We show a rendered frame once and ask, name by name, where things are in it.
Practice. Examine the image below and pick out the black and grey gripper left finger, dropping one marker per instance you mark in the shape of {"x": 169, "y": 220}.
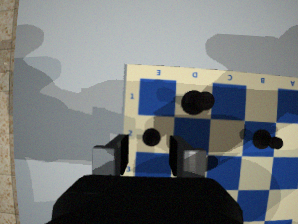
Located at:
{"x": 111, "y": 159}

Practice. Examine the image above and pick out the blue and cream chessboard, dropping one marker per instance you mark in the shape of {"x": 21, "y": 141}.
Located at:
{"x": 264, "y": 182}

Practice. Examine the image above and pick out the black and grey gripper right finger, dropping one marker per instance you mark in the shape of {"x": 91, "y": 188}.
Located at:
{"x": 184, "y": 160}

